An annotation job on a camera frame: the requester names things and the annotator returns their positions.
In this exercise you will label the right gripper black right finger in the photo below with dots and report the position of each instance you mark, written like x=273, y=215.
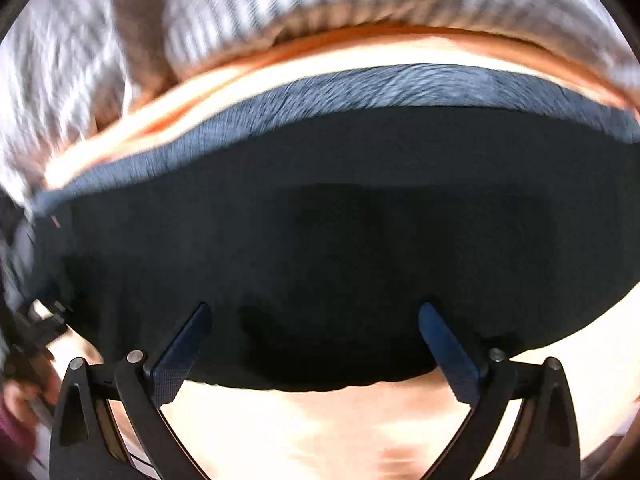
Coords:
x=543, y=442

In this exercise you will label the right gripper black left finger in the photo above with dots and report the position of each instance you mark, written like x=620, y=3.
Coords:
x=85, y=440

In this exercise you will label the black pants with blue stripe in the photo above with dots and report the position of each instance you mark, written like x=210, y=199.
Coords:
x=317, y=218

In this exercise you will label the person's hand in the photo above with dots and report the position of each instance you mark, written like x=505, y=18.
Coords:
x=20, y=399

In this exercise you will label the peach bed sheet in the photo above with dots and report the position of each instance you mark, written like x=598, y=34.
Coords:
x=388, y=430

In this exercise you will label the grey white striped duvet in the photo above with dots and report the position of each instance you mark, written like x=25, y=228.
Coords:
x=69, y=68

